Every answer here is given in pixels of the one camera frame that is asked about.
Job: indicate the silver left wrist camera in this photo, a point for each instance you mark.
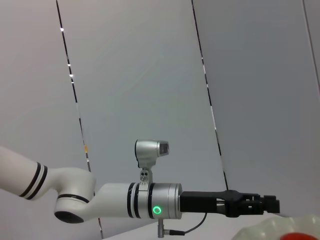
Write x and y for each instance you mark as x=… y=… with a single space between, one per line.
x=147 y=152

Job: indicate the pale green wavy fruit plate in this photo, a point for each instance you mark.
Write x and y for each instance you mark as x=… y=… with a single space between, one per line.
x=260 y=230

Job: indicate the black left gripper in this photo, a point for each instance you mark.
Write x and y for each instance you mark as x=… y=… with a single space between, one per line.
x=200 y=202

